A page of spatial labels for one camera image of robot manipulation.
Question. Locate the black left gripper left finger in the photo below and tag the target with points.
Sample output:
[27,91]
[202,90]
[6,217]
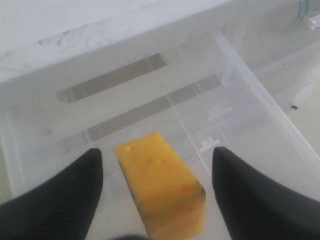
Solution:
[62,208]

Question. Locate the clear drawer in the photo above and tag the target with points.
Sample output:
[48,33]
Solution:
[198,96]

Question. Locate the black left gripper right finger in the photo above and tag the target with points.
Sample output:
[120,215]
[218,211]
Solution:
[255,207]

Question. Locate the yellow cheese wedge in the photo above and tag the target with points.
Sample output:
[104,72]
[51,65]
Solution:
[169,198]

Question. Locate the white plastic drawer cabinet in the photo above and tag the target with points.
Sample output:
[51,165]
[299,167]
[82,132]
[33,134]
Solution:
[52,64]

